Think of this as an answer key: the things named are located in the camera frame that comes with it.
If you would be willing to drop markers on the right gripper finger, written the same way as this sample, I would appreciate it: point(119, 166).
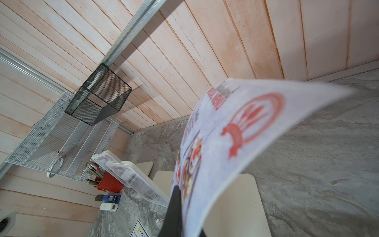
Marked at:
point(172, 226)

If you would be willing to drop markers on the pink menu sheet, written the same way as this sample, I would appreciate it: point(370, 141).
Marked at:
point(232, 124)

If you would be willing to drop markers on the blue white stapler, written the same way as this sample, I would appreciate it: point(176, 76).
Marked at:
point(108, 202)

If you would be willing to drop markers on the red pencil cup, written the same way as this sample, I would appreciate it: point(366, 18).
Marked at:
point(102, 180)

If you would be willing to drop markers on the white wire wall shelf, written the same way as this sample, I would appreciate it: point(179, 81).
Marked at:
point(57, 132)

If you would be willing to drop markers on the black mesh wall basket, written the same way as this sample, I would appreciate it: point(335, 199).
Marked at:
point(102, 95)

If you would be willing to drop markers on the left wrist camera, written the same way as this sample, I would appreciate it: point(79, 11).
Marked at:
point(7, 219)

